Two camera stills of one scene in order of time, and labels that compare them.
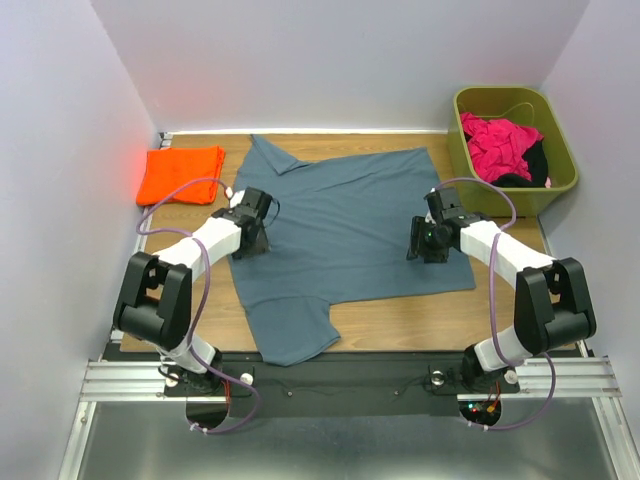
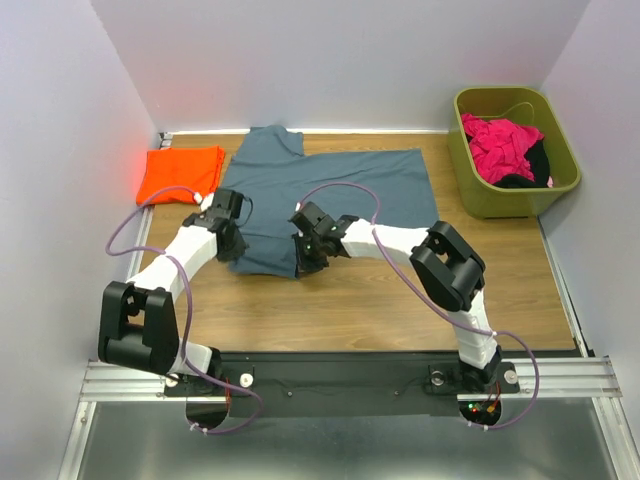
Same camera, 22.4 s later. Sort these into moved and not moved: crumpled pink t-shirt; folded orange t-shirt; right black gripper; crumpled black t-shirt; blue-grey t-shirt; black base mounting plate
Moved: right black gripper; blue-grey t-shirt
Not moved: black base mounting plate; folded orange t-shirt; crumpled pink t-shirt; crumpled black t-shirt
